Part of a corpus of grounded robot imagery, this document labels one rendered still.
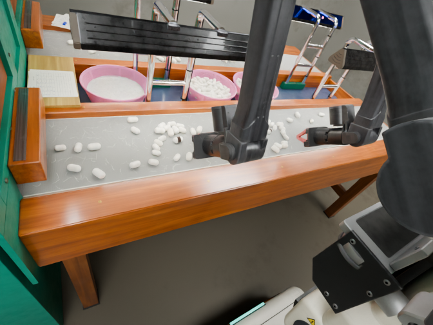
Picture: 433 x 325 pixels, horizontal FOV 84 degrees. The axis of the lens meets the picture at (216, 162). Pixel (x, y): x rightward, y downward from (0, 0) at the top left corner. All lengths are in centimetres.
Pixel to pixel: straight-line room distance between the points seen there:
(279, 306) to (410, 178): 104
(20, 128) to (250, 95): 56
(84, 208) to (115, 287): 77
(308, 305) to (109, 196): 55
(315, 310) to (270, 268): 96
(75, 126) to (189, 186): 44
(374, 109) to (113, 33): 70
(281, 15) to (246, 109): 15
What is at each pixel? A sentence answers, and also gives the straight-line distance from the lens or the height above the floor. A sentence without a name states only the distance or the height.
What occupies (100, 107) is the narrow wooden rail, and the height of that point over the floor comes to 76.
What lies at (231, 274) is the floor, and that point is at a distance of 150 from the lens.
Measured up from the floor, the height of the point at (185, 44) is 107.
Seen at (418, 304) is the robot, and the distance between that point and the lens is 36.
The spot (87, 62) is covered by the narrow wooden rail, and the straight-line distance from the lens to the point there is 124.
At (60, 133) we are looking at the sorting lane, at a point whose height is 74.
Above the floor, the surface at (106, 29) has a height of 109.
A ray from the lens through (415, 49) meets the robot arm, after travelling 29.
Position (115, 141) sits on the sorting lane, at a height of 74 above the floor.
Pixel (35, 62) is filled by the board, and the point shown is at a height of 78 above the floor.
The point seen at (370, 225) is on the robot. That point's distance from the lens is 53.
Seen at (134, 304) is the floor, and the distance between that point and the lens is 137.
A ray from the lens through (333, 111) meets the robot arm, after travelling 86.
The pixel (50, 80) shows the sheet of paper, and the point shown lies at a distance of 109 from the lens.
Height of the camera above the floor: 134
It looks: 44 degrees down
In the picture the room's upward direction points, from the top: 22 degrees clockwise
